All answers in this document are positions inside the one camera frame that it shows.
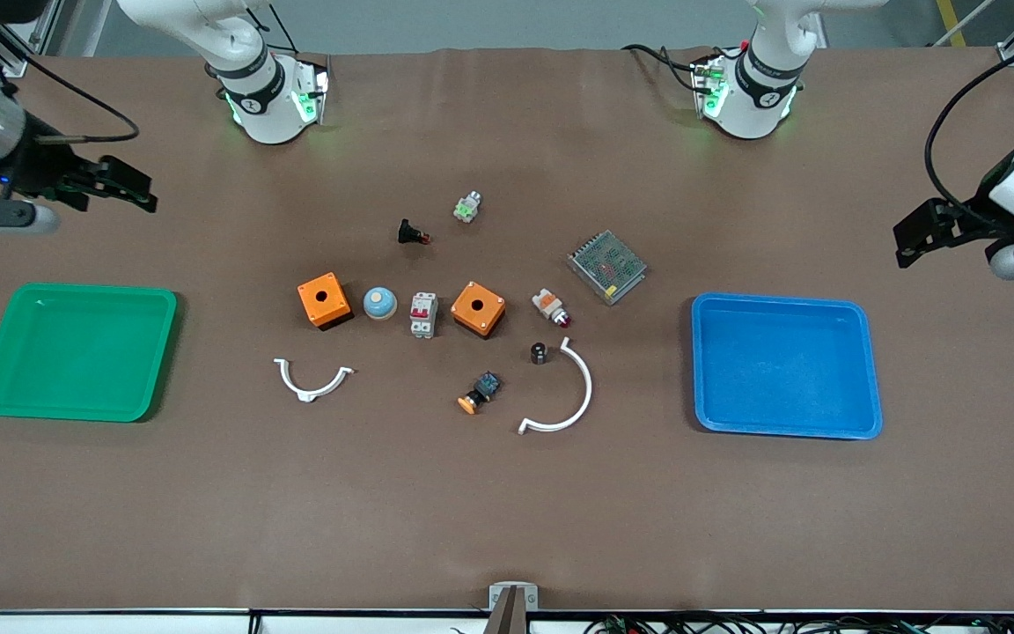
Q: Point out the dark tapered stand post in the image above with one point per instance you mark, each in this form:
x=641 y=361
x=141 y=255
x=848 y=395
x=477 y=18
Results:
x=507 y=621

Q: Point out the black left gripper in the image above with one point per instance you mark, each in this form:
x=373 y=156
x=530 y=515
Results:
x=975 y=218

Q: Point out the white circuit breaker red switch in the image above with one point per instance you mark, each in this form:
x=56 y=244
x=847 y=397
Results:
x=423 y=315

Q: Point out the green plastic tray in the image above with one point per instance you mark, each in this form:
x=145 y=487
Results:
x=76 y=352

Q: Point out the orange button box with hole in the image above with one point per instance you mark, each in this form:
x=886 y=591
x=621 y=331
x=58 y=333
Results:
x=335 y=308
x=489 y=304

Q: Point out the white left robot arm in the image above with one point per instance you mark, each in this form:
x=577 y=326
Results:
x=758 y=97

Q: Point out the orange mushroom button black body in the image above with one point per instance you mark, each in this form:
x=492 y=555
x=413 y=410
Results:
x=482 y=388

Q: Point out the orange white red push button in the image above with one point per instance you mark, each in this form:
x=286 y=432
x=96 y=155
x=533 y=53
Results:
x=548 y=305

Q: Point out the green white contact block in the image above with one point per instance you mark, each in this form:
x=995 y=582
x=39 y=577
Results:
x=467 y=208

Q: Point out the large white curved bracket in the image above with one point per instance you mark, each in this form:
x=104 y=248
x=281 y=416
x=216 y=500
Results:
x=589 y=387

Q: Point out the blue plastic tray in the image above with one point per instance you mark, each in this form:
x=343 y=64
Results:
x=789 y=370

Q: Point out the blue dome buzzer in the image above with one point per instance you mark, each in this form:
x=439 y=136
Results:
x=380 y=303

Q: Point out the metal mesh power supply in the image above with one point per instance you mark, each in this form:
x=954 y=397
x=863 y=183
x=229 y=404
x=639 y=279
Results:
x=606 y=267

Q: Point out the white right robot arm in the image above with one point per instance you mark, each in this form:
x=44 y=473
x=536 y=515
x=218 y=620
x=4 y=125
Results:
x=265 y=106

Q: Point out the thin grey diagonal rod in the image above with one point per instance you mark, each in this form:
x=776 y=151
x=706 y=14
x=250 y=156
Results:
x=965 y=22

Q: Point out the black indicator lamp red tip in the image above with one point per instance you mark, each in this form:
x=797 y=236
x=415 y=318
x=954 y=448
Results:
x=408 y=232

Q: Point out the small black cylindrical capacitor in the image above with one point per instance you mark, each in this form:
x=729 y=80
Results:
x=539 y=353

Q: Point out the small white curved bracket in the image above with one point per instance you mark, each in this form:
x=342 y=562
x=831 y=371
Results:
x=305 y=395

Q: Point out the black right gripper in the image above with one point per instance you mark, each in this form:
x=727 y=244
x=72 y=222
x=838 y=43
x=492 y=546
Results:
x=39 y=165

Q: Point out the grey metal mount bracket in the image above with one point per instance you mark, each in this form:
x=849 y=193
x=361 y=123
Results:
x=496 y=599

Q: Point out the brown table mat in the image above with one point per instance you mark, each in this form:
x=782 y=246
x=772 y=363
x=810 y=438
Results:
x=507 y=502

